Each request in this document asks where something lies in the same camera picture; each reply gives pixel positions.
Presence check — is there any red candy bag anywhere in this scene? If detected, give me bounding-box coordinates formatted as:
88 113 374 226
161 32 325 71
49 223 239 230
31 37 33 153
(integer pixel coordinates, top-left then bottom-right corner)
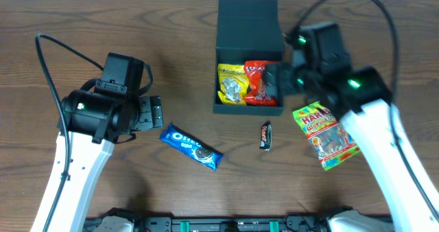
244 60 278 106

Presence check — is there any blue Oreo cookie pack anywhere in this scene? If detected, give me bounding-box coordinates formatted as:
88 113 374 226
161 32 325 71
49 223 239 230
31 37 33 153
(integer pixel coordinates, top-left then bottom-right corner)
160 124 223 171

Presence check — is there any yellow snack bag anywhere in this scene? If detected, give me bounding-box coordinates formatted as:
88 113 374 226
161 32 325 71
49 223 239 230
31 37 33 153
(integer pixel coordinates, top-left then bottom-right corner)
217 64 249 106

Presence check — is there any black gift box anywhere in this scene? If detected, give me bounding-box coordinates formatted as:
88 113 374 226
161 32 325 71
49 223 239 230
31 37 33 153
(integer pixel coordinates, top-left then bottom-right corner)
212 0 286 117

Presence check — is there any Haribo gummy worms bag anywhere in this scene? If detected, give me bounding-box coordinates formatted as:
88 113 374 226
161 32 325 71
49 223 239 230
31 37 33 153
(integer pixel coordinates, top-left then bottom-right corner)
292 101 360 171

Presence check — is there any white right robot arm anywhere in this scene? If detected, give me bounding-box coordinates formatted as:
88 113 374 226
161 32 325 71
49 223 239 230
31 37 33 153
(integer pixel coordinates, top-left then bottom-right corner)
263 64 438 231

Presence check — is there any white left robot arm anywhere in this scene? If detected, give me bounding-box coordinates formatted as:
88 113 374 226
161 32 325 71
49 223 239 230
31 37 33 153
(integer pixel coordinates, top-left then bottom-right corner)
32 78 163 231

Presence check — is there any small Mars chocolate bar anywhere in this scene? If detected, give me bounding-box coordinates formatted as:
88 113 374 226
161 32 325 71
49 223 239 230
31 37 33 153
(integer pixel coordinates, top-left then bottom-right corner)
259 121 272 151

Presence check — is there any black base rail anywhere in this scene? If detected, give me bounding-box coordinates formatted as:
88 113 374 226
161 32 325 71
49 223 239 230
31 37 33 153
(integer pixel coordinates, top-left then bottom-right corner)
84 207 392 232

